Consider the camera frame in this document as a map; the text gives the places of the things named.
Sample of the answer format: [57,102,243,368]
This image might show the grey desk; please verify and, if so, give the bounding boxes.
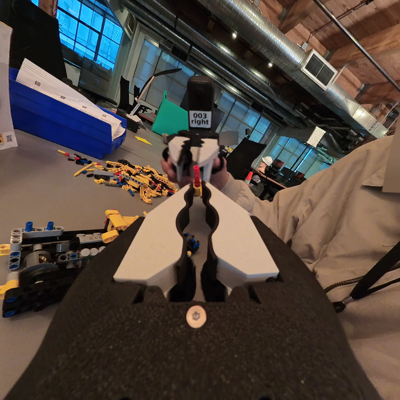
[0,123,200,391]

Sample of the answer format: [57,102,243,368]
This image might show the yellow black brick subassembly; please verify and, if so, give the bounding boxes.
[101,209,147,244]

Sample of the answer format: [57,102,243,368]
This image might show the dark wall monitor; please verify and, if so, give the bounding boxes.
[212,105,225,132]

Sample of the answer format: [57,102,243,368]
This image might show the white desk lamp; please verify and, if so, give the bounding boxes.
[130,68,182,117]

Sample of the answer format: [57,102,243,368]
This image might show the metal air duct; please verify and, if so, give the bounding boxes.
[122,0,388,138]

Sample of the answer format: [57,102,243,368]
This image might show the blue plastic bin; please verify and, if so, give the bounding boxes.
[9,67,127,160]

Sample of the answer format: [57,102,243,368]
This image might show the black brick car chassis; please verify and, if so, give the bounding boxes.
[0,209,200,319]

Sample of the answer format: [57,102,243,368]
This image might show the black box with green light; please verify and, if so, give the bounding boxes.
[116,108,140,133]

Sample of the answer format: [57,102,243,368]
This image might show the teal fabric bin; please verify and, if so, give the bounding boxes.
[151,91,189,135]

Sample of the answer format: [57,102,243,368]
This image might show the small yellow red axle piece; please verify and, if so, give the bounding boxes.
[191,166,203,197]

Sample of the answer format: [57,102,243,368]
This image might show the instruction booklet with car picture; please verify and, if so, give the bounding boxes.
[0,22,18,150]

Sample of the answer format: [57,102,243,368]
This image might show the person's beige jacket torso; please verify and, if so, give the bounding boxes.
[250,134,400,400]

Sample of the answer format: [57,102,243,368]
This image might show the black lanyard strap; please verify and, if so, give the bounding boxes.
[333,241,400,313]

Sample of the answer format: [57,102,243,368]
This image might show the white hanging printed sign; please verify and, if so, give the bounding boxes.
[306,126,326,147]

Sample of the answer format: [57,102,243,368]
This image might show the pile of bricks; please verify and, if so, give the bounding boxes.
[58,149,179,204]

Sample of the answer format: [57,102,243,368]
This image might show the black standing panel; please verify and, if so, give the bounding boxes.
[9,0,68,80]

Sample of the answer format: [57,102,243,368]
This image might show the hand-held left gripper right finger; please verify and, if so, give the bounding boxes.
[202,182,280,300]

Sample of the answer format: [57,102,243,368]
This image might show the person's right forearm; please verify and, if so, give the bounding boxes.
[219,173,313,238]

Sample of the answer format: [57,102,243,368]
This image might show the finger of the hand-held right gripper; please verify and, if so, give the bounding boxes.
[168,137,191,183]
[191,141,220,182]

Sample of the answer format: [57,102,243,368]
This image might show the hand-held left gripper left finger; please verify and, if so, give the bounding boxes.
[113,184,192,301]

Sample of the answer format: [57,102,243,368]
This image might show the person's right hand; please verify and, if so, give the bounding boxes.
[161,159,231,190]

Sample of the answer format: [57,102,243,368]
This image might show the white printed paper sheets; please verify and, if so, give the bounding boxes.
[16,58,127,140]

